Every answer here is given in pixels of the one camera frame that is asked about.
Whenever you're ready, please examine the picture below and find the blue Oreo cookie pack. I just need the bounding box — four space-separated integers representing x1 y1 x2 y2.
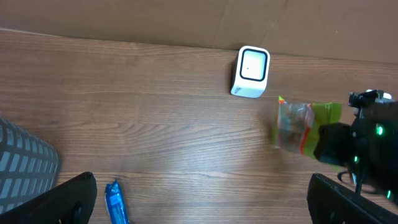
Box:
104 180 130 224

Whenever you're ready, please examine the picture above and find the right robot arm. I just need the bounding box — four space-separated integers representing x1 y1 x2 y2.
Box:
314 90 397 203

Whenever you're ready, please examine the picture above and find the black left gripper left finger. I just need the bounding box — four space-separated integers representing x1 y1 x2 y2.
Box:
1 172 97 224

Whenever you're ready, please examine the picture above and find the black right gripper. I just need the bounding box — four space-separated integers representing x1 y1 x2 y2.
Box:
313 123 360 167

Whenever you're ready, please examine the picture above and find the white barcode scanner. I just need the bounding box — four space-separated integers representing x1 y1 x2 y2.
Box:
230 45 271 98

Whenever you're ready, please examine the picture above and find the green Haribo gummy bag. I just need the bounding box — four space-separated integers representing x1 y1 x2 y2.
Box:
272 96 342 159

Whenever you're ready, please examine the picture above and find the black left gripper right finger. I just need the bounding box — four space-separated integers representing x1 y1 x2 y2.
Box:
307 173 397 224

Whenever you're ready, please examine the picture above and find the grey plastic mesh basket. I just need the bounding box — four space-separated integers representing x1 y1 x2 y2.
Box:
0 119 61 213

